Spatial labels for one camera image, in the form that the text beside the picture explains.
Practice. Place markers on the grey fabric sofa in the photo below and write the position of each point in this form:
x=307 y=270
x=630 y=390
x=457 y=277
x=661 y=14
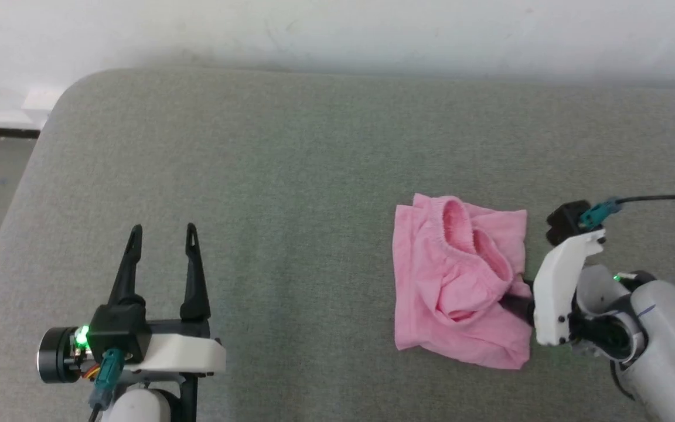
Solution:
x=285 y=205

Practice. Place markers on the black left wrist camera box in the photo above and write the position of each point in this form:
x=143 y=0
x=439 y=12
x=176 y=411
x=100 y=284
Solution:
x=118 y=331

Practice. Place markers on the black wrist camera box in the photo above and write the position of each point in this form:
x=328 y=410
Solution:
x=566 y=223
x=118 y=331

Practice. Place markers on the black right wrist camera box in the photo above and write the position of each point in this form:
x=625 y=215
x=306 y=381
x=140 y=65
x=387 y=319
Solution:
x=566 y=223

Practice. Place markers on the pink garment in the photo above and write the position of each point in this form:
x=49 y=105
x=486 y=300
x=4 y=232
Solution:
x=443 y=305

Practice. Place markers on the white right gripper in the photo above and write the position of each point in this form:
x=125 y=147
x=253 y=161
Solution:
x=560 y=287

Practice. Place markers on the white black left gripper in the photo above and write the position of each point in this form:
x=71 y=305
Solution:
x=182 y=354

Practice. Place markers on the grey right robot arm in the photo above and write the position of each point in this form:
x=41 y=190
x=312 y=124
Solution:
x=665 y=351

